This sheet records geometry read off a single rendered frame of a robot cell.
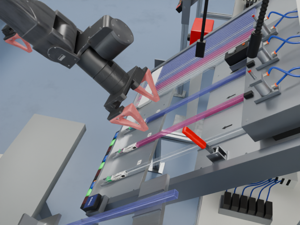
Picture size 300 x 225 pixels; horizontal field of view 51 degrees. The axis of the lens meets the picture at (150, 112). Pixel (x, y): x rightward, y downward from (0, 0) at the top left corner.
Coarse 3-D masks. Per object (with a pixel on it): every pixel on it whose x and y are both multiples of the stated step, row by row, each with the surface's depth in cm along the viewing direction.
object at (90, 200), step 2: (92, 196) 85; (94, 196) 84; (96, 196) 83; (88, 198) 86; (90, 198) 85; (92, 198) 84; (94, 198) 83; (88, 200) 85; (90, 200) 84; (92, 200) 83; (94, 200) 82; (86, 202) 85; (88, 202) 84; (90, 202) 83; (92, 202) 82; (86, 204) 84; (88, 204) 83; (90, 204) 82; (92, 204) 81; (84, 206) 84; (86, 206) 83; (88, 206) 82
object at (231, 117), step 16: (272, 0) 101; (288, 0) 93; (256, 16) 101; (272, 16) 93; (224, 64) 94; (240, 80) 81; (224, 96) 81; (224, 112) 76; (240, 112) 71; (208, 128) 76; (224, 128) 72; (224, 144) 68; (240, 144) 64; (256, 144) 61; (272, 144) 58; (208, 160) 68
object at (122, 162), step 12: (168, 96) 107; (144, 108) 115; (156, 108) 107; (132, 120) 116; (156, 120) 101; (132, 132) 108; (144, 132) 101; (156, 132) 95; (156, 144) 91; (120, 156) 101; (132, 156) 95; (144, 156) 90; (120, 168) 95; (120, 180) 90; (132, 180) 85; (144, 180) 82; (108, 192) 90; (120, 192) 85
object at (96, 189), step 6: (144, 84) 130; (138, 96) 124; (126, 126) 113; (120, 132) 110; (120, 138) 109; (114, 144) 106; (120, 144) 108; (114, 150) 105; (108, 156) 102; (114, 156) 104; (108, 162) 101; (102, 168) 99; (108, 168) 100; (102, 174) 97; (96, 180) 96; (102, 180) 96; (96, 186) 94; (96, 192) 93
